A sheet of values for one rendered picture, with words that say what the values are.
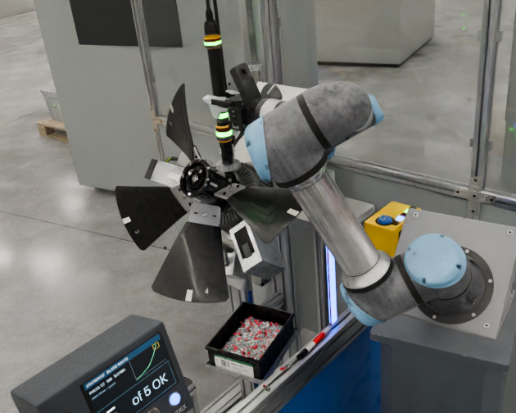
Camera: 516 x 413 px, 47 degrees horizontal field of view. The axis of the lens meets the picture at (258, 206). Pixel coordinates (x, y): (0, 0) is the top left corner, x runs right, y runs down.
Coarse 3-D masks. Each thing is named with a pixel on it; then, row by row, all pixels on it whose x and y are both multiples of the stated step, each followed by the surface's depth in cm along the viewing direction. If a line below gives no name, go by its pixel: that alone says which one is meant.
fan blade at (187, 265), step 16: (192, 224) 173; (176, 240) 173; (192, 240) 173; (208, 240) 174; (176, 256) 172; (192, 256) 171; (208, 256) 172; (160, 272) 171; (176, 272) 171; (192, 272) 170; (208, 272) 171; (224, 272) 172; (160, 288) 171; (176, 288) 170; (192, 288) 170; (224, 288) 170
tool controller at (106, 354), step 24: (96, 336) 111; (120, 336) 107; (144, 336) 106; (168, 336) 109; (72, 360) 104; (96, 360) 101; (120, 360) 102; (144, 360) 105; (168, 360) 109; (24, 384) 100; (48, 384) 98; (72, 384) 96; (96, 384) 99; (120, 384) 102; (144, 384) 105; (168, 384) 109; (24, 408) 97; (48, 408) 93; (72, 408) 96; (96, 408) 99; (144, 408) 105; (168, 408) 109
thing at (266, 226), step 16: (240, 192) 170; (256, 192) 168; (272, 192) 166; (288, 192) 164; (240, 208) 163; (256, 208) 161; (272, 208) 159; (288, 208) 158; (256, 224) 157; (272, 224) 155; (288, 224) 154
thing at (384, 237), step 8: (384, 208) 178; (392, 208) 177; (400, 208) 177; (408, 208) 176; (376, 216) 174; (392, 216) 173; (368, 224) 171; (376, 224) 170; (384, 224) 169; (400, 224) 168; (368, 232) 172; (376, 232) 170; (384, 232) 168; (392, 232) 166; (376, 240) 171; (384, 240) 169; (392, 240) 167; (376, 248) 173; (384, 248) 170; (392, 248) 168; (392, 256) 170
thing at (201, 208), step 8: (192, 208) 175; (200, 208) 176; (208, 208) 177; (216, 208) 177; (192, 216) 175; (200, 216) 175; (208, 216) 176; (216, 216) 177; (208, 224) 176; (216, 224) 176
